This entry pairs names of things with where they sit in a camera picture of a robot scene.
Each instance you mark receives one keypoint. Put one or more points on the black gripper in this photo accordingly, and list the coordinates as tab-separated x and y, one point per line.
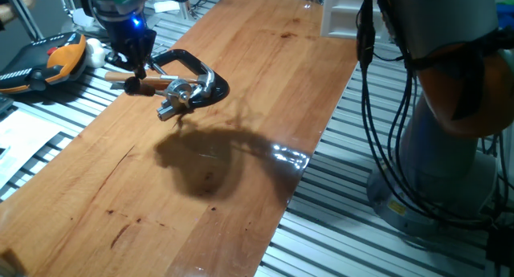
124	36

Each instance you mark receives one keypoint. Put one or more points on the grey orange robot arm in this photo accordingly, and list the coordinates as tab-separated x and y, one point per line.
441	88

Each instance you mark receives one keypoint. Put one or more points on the silver metal lever device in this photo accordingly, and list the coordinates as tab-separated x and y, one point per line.
176	92

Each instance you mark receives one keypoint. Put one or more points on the white rounded object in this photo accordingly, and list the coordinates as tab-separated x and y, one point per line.
95	54

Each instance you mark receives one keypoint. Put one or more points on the black C-clamp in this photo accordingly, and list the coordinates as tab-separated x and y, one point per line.
180	57

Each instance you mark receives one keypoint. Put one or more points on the black orange teach pendant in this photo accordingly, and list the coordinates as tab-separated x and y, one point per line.
60	58

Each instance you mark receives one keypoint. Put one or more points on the white paper sheet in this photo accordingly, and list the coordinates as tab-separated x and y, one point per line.
28	140

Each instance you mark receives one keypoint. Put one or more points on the large wooden board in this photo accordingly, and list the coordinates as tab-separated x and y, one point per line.
160	213

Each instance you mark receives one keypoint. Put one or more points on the white box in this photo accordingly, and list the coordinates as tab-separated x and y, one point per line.
341	12

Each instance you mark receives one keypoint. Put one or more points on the blue plastic bag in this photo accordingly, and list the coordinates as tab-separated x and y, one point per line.
506	16

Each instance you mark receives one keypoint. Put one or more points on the grey metal frame strut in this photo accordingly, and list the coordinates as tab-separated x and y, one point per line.
28	20

